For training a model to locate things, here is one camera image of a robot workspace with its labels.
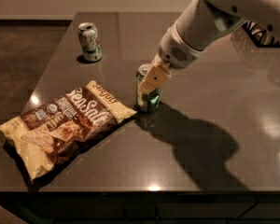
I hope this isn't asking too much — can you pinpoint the white green soda can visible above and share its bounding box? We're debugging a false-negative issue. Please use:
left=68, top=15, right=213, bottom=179
left=77, top=22, right=103, bottom=63

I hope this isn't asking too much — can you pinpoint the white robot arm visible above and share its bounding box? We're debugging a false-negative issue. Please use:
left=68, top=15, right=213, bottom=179
left=139, top=0, right=280, bottom=94

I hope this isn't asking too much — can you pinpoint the brown sea salt chip bag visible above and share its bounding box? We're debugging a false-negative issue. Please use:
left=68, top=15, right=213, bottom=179
left=0, top=81, right=135, bottom=180

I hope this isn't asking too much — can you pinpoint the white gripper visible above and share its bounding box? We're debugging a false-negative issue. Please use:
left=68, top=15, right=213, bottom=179
left=138, top=23, right=203, bottom=94

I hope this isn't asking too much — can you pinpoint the black wire napkin holder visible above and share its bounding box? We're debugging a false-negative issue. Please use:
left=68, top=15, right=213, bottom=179
left=242, top=21, right=280, bottom=48

